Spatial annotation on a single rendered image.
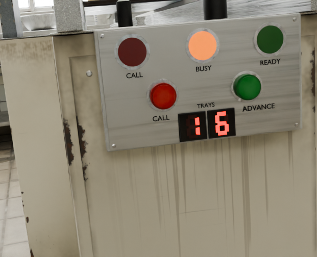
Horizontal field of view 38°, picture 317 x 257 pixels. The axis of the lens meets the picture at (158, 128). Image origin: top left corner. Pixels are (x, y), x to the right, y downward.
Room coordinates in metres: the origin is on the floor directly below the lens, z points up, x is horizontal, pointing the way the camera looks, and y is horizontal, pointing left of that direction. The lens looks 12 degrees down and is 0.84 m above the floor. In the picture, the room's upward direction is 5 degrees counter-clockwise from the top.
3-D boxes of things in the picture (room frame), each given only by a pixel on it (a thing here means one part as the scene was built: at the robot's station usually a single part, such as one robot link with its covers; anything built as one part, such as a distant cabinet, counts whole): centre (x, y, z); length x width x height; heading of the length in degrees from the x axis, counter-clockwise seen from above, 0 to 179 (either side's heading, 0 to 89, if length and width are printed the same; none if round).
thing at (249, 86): (0.54, -0.11, 0.76); 0.03 x 0.02 x 0.03; 97
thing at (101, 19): (3.82, 0.37, 0.98); 0.20 x 0.14 x 0.20; 55
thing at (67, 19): (1.50, 0.21, 0.87); 2.01 x 0.03 x 0.07; 7
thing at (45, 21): (3.84, 0.86, 0.94); 0.33 x 0.33 x 0.12
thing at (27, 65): (1.88, 0.12, 0.42); 1.28 x 0.72 x 0.84; 7
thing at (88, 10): (1.52, 0.07, 0.91); 0.60 x 0.40 x 0.01; 7
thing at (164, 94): (0.52, -0.01, 0.76); 0.03 x 0.02 x 0.03; 97
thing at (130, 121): (0.55, -0.06, 0.77); 0.24 x 0.04 x 0.14; 97
